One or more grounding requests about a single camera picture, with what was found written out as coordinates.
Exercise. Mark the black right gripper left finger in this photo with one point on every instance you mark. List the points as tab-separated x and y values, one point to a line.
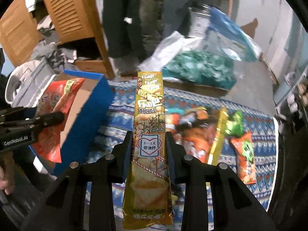
63	204

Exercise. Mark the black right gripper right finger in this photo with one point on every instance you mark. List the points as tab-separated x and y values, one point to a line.
234	206

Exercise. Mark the red snack bag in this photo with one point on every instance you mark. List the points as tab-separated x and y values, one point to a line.
53	108

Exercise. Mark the gold long snack packet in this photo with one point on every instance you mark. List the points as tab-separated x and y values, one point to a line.
217	145

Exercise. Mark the long yellow snack packet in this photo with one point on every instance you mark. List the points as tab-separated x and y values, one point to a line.
147	196

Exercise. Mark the orange green rice cracker bag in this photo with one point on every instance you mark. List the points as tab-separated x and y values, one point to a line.
246	168

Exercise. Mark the person's left hand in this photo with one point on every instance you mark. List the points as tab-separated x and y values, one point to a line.
7	182

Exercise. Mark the blue cardboard box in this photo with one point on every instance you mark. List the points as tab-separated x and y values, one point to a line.
89	97

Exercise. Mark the grey clothes pile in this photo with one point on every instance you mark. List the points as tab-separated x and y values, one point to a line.
28	82

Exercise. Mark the green snack packet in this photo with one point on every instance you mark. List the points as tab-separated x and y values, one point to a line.
234	125

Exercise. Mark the blue patterned blanket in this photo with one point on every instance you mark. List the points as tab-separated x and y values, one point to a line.
120	118

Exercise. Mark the large orange snack bag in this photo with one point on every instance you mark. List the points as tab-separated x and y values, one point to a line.
195	129

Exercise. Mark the metal shelf rack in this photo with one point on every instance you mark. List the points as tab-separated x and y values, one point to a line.
291	109

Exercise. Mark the wooden louvered wardrobe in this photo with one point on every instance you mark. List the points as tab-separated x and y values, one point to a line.
74	20

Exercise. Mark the teal patterned fabric bundle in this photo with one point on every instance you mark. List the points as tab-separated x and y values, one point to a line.
201	68

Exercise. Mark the white plastic bag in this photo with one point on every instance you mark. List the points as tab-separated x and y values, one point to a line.
166	51

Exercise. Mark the dark hanging coat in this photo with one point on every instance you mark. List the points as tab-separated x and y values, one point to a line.
132	27

